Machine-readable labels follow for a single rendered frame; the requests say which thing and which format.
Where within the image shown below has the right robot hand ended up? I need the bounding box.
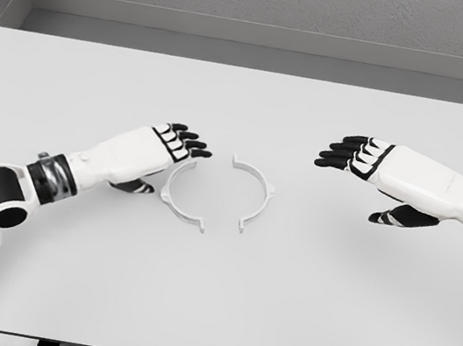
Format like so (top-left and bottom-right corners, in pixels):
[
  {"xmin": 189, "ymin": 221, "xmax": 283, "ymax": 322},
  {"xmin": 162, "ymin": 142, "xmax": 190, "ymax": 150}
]
[{"xmin": 305, "ymin": 128, "xmax": 463, "ymax": 239}]

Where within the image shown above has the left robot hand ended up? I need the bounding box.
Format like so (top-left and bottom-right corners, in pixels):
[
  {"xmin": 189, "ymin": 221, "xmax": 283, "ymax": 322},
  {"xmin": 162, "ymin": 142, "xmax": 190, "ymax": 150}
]
[{"xmin": 98, "ymin": 110, "xmax": 218, "ymax": 205}]

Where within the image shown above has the white pipe clamp half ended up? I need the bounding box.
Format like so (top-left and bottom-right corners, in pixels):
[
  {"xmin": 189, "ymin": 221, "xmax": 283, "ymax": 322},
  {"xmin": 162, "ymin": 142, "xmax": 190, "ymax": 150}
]
[
  {"xmin": 219, "ymin": 152, "xmax": 283, "ymax": 239},
  {"xmin": 154, "ymin": 154, "xmax": 218, "ymax": 235}
]

